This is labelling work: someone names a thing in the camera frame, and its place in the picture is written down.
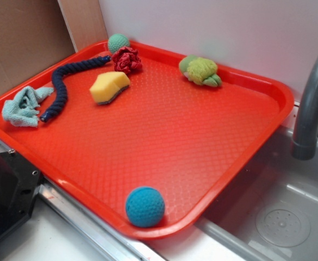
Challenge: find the crumpled red paper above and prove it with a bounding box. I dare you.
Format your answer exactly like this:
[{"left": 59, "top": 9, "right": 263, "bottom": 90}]
[{"left": 111, "top": 46, "right": 142, "bottom": 74}]

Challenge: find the red plastic tray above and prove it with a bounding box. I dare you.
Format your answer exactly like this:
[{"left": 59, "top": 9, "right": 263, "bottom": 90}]
[{"left": 0, "top": 42, "right": 294, "bottom": 240}]

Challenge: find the yellow sponge with grey pad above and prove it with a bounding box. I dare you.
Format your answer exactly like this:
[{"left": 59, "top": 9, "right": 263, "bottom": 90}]
[{"left": 89, "top": 71, "right": 130, "bottom": 104}]

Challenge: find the green plush toy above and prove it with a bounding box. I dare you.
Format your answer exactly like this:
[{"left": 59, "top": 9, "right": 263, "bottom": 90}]
[{"left": 178, "top": 55, "right": 222, "bottom": 88}]

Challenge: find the blue dimpled ball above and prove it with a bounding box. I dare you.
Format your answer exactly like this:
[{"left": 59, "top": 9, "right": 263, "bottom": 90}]
[{"left": 125, "top": 187, "right": 165, "bottom": 228}]

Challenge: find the green dimpled ball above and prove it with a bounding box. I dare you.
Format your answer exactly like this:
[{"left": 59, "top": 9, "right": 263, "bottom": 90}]
[{"left": 108, "top": 34, "right": 130, "bottom": 54}]

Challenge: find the light blue knitted cloth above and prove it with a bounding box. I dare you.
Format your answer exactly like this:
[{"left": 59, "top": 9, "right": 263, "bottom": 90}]
[{"left": 2, "top": 86, "right": 54, "bottom": 128}]

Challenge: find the grey sink basin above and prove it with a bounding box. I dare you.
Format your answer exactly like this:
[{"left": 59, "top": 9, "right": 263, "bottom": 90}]
[{"left": 196, "top": 128, "right": 318, "bottom": 260}]

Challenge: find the grey faucet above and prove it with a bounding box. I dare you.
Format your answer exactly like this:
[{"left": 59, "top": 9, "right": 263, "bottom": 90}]
[{"left": 291, "top": 58, "right": 318, "bottom": 160}]

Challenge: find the brown cardboard panel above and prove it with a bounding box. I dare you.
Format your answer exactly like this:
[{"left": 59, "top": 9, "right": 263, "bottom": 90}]
[{"left": 0, "top": 1, "right": 74, "bottom": 95}]

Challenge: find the navy blue rope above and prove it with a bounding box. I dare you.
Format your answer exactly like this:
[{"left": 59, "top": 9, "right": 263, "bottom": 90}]
[{"left": 39, "top": 55, "right": 113, "bottom": 123}]

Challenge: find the black metal bracket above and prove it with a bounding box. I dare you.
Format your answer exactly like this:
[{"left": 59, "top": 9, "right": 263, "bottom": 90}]
[{"left": 0, "top": 152, "right": 42, "bottom": 241}]

